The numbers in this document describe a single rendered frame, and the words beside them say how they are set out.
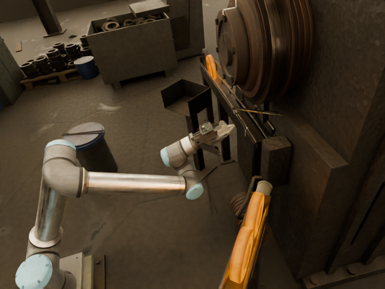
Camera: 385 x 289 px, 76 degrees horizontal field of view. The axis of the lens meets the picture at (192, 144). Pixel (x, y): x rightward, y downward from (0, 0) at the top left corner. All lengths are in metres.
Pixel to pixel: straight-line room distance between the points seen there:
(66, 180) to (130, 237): 0.91
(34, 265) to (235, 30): 1.32
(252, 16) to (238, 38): 0.08
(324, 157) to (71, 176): 0.87
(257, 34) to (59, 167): 0.82
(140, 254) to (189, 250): 0.31
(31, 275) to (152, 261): 0.63
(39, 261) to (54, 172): 0.56
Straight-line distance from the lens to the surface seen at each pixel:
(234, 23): 0.93
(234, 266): 0.76
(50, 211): 1.31
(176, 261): 1.65
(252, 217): 0.84
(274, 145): 1.02
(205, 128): 1.16
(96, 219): 2.01
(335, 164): 0.89
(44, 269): 1.43
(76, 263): 1.70
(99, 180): 1.03
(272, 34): 0.84
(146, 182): 1.07
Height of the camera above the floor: 1.47
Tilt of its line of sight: 40 degrees down
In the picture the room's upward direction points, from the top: 10 degrees counter-clockwise
